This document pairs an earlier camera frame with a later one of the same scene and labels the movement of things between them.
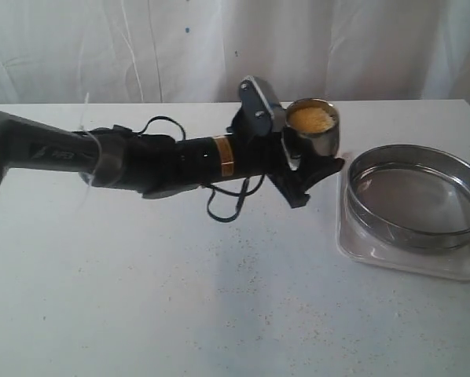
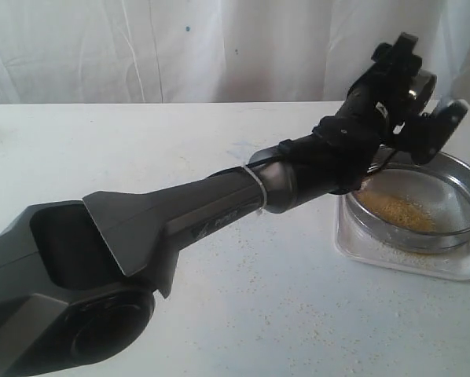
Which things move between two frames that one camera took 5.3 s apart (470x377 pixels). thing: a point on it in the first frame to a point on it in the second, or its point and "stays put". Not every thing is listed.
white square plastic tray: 465,263 stays put
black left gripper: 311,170 to 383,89
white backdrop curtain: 41,53 stays put
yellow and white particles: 311,118 to 401,214
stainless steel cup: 317,121 to 423,88
